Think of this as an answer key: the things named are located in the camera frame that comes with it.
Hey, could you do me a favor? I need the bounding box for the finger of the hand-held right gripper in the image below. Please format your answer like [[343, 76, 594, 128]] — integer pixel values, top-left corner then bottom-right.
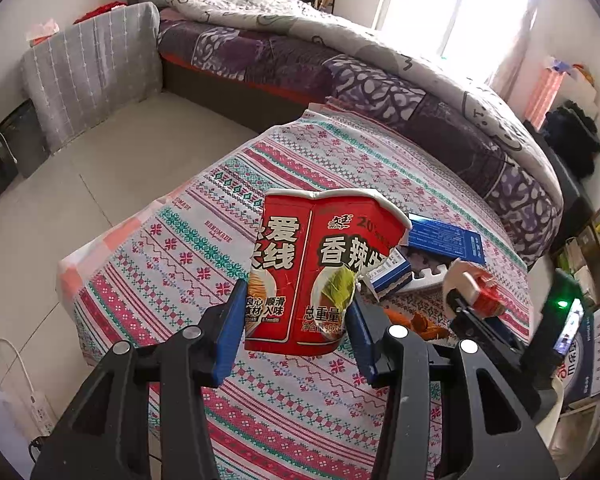
[[450, 296, 528, 358]]

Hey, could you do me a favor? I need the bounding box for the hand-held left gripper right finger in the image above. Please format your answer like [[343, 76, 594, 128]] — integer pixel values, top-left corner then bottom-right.
[[347, 292, 561, 480]]

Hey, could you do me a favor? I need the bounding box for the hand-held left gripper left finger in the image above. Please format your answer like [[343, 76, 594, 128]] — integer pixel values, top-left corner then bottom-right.
[[30, 278, 251, 480]]

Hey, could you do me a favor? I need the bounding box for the red white packet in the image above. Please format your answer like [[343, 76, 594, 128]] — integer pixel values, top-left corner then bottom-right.
[[472, 269, 507, 318]]

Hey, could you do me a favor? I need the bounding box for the white foam puzzle piece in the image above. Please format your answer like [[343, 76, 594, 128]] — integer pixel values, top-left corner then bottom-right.
[[395, 265, 453, 293]]

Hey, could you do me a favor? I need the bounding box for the red instant noodle cup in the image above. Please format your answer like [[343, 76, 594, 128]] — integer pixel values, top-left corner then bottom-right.
[[244, 187, 412, 357]]

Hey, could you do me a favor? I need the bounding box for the black trash bin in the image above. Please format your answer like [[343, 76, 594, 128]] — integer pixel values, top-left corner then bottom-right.
[[0, 99, 48, 178]]

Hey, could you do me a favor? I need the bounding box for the blue white water carton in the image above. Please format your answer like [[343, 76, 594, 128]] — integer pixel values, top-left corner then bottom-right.
[[555, 295, 600, 406]]

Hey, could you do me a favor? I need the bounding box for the small blue white box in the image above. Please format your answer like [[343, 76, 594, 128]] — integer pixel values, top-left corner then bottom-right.
[[362, 252, 413, 297]]

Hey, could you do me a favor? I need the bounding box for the flat blue cardboard box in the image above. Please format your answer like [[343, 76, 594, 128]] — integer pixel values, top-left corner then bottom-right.
[[407, 214, 487, 266]]

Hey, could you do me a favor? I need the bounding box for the patterned red green tablecloth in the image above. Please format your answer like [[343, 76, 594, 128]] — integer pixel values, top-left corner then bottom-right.
[[56, 102, 531, 480]]

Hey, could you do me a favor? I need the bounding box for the dark clothes pile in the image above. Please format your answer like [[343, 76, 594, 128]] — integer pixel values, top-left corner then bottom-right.
[[545, 101, 600, 178]]

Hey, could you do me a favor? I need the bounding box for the white power strip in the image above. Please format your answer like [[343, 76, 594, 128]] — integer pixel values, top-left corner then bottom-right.
[[24, 392, 56, 436]]

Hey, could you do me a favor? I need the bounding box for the pink striped box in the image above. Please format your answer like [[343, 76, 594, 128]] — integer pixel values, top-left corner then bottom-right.
[[524, 67, 566, 131]]

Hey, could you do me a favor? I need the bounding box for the light curtain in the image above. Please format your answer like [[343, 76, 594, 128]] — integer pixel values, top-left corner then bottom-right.
[[485, 0, 556, 106]]

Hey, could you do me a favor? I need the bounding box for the grey striped cloth cover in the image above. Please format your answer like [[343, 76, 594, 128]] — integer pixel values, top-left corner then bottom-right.
[[21, 1, 163, 153]]

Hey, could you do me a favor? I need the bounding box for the grey patterned quilt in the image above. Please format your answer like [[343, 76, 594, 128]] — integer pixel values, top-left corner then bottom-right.
[[165, 0, 541, 181]]

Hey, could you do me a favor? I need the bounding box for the red cloth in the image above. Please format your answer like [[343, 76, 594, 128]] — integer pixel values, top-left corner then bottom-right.
[[74, 2, 128, 23]]

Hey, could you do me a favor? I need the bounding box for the pink tissue pack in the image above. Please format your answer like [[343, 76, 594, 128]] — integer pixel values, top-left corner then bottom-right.
[[26, 19, 61, 43]]

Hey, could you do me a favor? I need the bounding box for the white cable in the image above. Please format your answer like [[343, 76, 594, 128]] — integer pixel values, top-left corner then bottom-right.
[[0, 337, 36, 401]]

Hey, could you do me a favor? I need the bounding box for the dark wooden bed frame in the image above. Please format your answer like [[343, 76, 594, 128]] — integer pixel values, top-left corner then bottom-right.
[[127, 0, 341, 136]]

